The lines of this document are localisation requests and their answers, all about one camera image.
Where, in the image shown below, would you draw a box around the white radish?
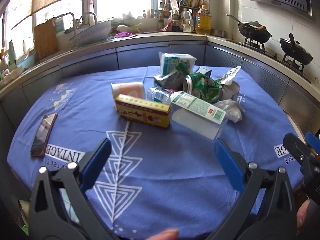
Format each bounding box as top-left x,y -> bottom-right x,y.
116,25 -> 137,33

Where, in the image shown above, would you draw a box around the yellow cooking oil bottle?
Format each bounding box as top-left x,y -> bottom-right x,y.
195,4 -> 212,35

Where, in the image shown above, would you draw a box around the green and white carton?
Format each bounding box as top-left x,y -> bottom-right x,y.
170,91 -> 227,125

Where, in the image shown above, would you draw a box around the blue printed tablecloth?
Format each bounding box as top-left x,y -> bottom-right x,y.
6,65 -> 304,240

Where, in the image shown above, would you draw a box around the person's right hand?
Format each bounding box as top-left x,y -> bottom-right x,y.
297,200 -> 312,228

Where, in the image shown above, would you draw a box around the chrome faucet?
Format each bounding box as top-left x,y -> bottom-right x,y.
80,12 -> 98,26
54,12 -> 77,34

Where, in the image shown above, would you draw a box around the wooden cutting board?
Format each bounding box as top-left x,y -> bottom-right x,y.
34,20 -> 59,60

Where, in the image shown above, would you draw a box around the purple cloth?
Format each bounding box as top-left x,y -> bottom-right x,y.
115,31 -> 137,38

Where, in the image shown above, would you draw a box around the crushed green can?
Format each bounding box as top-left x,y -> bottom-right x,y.
184,72 -> 223,103

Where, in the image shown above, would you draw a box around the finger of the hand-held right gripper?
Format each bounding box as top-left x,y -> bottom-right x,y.
283,133 -> 313,166
304,131 -> 320,155

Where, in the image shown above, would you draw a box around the black wok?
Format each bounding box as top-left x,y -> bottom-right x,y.
226,14 -> 272,43

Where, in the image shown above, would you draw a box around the row of condiment bottles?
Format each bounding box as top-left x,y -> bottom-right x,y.
142,0 -> 182,32

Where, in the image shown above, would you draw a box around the gas stove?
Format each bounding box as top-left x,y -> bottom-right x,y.
226,36 -> 313,83

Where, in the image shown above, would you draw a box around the yellow and red box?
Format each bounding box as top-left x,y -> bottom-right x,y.
115,94 -> 173,130

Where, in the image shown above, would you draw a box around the green onions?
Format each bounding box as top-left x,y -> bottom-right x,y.
111,21 -> 143,30

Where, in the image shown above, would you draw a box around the black pan with lid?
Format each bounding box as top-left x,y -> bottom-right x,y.
279,33 -> 313,65

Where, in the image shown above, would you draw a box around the white and teal tissue pack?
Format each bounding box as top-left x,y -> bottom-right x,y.
159,52 -> 197,75

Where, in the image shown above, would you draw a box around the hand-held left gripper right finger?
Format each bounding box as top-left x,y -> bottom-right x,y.
214,138 -> 297,240

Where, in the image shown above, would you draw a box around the white tissue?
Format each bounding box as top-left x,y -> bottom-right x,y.
215,99 -> 245,123

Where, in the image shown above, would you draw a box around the foil snack wrapper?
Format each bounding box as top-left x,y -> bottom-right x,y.
216,66 -> 242,85

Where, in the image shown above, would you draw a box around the grey kitchen cabinet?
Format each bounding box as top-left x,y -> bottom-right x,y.
0,34 -> 320,135

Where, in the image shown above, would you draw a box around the white paper cup blue print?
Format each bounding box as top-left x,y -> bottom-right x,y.
222,81 -> 242,103

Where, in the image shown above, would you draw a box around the white plastic jug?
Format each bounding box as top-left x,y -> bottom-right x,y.
180,9 -> 194,28

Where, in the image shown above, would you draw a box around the clear plastic bottle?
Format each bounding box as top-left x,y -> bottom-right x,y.
147,86 -> 175,104

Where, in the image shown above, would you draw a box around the dark smartphone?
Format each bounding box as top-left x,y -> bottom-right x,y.
30,112 -> 58,158

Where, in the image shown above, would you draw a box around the person's left hand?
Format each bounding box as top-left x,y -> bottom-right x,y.
149,229 -> 179,240

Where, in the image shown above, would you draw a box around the white enamel basin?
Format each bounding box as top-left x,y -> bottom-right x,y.
69,19 -> 113,47

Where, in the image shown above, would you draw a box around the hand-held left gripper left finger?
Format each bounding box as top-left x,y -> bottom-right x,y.
29,137 -> 118,240

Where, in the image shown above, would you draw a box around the crushed grey carton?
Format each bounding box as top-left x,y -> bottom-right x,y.
153,70 -> 187,90

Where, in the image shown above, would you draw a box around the orange paper cup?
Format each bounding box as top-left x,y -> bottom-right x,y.
111,81 -> 146,103

